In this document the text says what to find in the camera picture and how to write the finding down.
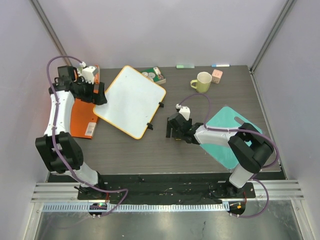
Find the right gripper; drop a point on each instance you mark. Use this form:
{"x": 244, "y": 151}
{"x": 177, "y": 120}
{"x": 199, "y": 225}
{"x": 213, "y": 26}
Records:
{"x": 173, "y": 122}

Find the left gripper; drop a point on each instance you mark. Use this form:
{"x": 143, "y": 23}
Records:
{"x": 101, "y": 98}

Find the whiteboard with orange frame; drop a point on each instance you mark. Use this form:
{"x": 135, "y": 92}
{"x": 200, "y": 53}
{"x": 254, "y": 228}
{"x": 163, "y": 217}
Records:
{"x": 132, "y": 102}

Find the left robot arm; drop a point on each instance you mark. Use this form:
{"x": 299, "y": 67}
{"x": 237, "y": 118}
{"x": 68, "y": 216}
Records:
{"x": 59, "y": 151}

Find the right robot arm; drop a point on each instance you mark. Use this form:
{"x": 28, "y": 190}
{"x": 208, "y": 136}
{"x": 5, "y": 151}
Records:
{"x": 251, "y": 148}

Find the small box behind whiteboard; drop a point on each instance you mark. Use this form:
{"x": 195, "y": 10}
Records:
{"x": 155, "y": 75}

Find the orange illustrated book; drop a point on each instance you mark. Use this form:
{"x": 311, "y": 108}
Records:
{"x": 97, "y": 75}

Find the orange folder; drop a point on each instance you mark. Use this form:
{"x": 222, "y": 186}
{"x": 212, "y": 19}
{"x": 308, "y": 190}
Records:
{"x": 83, "y": 120}

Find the teal cutting board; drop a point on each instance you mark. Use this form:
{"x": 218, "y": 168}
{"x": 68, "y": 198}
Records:
{"x": 226, "y": 117}

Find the yellow-green mug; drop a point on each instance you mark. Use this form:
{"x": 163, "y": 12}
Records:
{"x": 202, "y": 82}

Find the green eraser bar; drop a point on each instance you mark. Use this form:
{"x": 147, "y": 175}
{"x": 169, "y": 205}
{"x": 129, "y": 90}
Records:
{"x": 185, "y": 66}

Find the pink cube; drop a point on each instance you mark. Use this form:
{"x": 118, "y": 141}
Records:
{"x": 216, "y": 76}

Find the blue marker pen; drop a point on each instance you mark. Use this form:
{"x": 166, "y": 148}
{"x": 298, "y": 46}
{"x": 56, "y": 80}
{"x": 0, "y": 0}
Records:
{"x": 220, "y": 65}

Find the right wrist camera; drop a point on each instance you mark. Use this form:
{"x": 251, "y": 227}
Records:
{"x": 184, "y": 111}

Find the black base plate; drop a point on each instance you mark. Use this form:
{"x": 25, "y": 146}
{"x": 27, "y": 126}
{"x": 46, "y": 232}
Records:
{"x": 175, "y": 189}

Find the white slotted cable duct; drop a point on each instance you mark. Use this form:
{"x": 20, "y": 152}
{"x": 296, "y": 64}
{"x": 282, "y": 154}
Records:
{"x": 96, "y": 207}

